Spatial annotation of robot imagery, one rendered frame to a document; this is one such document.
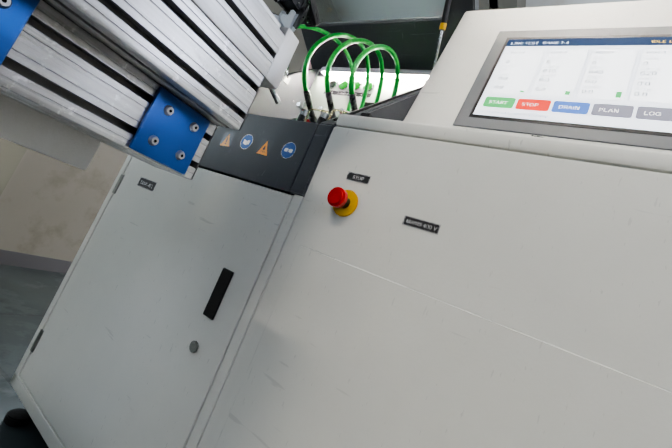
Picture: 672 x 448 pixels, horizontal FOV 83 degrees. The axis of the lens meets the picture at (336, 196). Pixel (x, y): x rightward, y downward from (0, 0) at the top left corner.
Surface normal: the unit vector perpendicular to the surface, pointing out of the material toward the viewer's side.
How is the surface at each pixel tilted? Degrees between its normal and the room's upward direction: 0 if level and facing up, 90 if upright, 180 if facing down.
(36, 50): 90
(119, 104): 90
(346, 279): 90
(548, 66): 76
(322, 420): 90
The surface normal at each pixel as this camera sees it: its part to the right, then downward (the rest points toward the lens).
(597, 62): -0.39, -0.55
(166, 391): -0.49, -0.35
